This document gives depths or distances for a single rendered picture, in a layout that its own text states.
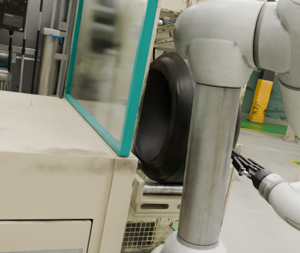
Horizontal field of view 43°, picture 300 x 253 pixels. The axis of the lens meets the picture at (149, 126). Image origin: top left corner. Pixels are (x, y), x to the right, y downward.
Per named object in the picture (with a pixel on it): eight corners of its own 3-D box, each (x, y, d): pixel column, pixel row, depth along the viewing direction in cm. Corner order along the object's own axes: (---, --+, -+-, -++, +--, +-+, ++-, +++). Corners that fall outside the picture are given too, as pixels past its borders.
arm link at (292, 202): (268, 214, 117) (303, 195, 120) (303, 247, 104) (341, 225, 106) (263, 188, 112) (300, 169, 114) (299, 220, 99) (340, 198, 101)
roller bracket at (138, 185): (134, 204, 151) (139, 181, 149) (107, 168, 186) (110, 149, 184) (142, 204, 152) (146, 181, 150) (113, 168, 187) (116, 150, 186)
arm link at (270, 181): (274, 180, 112) (262, 170, 117) (263, 206, 115) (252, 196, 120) (296, 181, 116) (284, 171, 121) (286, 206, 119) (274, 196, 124)
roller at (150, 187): (135, 194, 157) (139, 192, 153) (135, 182, 159) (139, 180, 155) (206, 195, 172) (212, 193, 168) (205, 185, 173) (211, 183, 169)
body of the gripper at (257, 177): (283, 174, 121) (265, 160, 129) (262, 173, 118) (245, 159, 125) (275, 194, 123) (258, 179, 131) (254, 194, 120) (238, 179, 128)
